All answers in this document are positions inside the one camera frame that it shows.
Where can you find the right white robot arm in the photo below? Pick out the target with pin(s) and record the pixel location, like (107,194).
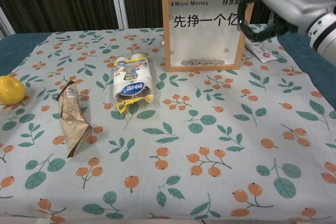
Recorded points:
(325,35)

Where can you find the white toothpaste tube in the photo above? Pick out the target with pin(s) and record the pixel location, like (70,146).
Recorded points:
(262,52)

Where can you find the floral leaf and berry tablecloth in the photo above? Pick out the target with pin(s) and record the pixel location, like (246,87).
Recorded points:
(183,119)

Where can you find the paper cups in plastic pack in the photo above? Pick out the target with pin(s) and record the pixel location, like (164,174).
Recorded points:
(132,82)

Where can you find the brown crumpled snack bag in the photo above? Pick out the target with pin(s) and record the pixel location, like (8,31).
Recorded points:
(72,119)

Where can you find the teal table cover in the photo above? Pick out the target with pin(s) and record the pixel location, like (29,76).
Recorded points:
(15,48)

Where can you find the yellow fruit model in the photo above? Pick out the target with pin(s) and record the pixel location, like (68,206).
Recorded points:
(11,90)

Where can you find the wooden frame money box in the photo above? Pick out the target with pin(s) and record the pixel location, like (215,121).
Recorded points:
(204,45)

